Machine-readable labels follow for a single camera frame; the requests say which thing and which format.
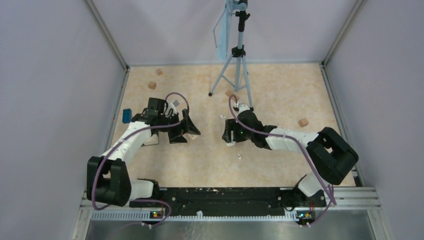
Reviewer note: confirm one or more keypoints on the flat wooden block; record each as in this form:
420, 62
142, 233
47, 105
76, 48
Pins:
229, 93

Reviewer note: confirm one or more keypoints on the wooden cube block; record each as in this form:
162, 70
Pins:
303, 122

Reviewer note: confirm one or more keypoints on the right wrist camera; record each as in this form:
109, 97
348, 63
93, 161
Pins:
240, 107

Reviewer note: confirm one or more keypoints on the beige charging case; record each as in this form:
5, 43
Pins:
230, 144

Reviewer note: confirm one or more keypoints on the aluminium frame rail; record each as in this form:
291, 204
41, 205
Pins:
347, 199

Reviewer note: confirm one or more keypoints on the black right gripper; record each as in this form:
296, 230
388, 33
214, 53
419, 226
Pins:
231, 124

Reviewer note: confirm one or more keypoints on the light blue tripod stand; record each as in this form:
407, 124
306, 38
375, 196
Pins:
233, 9

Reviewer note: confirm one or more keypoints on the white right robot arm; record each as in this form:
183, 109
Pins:
330, 157

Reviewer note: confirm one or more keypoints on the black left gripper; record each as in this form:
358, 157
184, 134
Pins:
190, 127

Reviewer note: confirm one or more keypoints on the small wooden cube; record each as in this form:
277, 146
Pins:
159, 71
152, 85

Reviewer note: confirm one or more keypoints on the far small wooden cube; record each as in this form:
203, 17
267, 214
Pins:
159, 71

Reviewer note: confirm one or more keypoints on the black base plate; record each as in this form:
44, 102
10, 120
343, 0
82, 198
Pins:
231, 201

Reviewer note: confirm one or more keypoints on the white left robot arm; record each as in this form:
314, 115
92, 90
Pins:
107, 177

